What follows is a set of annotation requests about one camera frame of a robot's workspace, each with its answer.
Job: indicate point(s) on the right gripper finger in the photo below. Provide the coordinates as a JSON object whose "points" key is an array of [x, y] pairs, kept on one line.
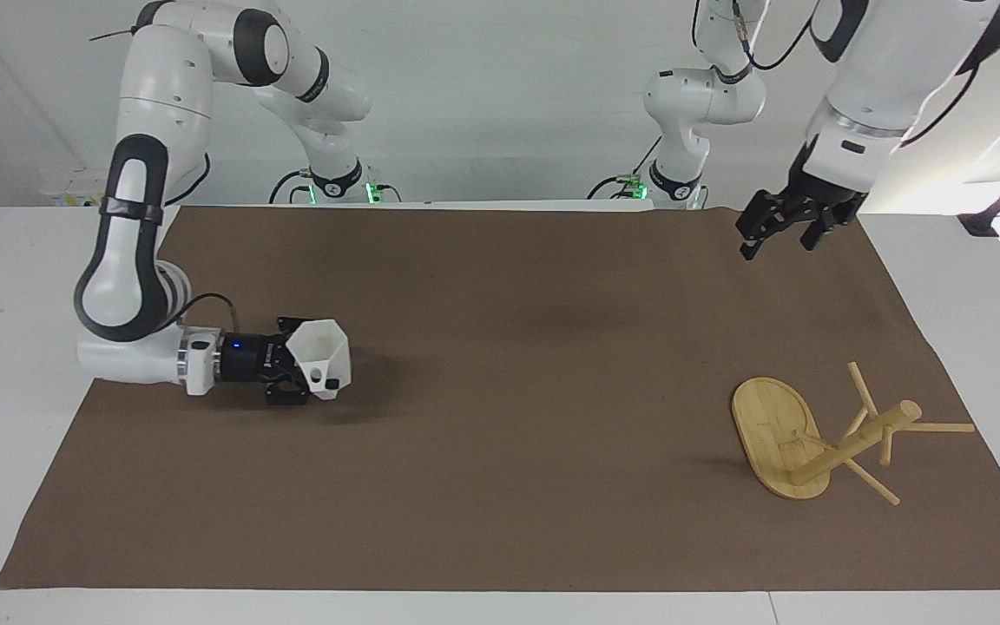
{"points": [[290, 325], [285, 395]]}

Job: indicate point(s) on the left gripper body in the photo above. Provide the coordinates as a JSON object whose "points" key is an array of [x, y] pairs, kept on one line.
{"points": [[825, 191]]}

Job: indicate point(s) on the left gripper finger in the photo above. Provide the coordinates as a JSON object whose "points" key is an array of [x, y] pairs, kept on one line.
{"points": [[765, 224], [825, 227]]}

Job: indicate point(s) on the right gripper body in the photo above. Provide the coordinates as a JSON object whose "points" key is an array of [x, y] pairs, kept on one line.
{"points": [[248, 358]]}

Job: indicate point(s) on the white faceted cup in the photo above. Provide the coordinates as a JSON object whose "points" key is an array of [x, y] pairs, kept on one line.
{"points": [[319, 356]]}

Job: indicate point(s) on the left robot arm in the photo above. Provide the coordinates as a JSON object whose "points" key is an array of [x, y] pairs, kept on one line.
{"points": [[878, 69]]}

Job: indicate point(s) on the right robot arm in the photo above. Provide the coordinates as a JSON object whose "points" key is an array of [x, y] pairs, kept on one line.
{"points": [[157, 104]]}

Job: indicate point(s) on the wooden cup rack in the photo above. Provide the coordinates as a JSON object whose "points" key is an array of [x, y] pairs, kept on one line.
{"points": [[782, 447]]}

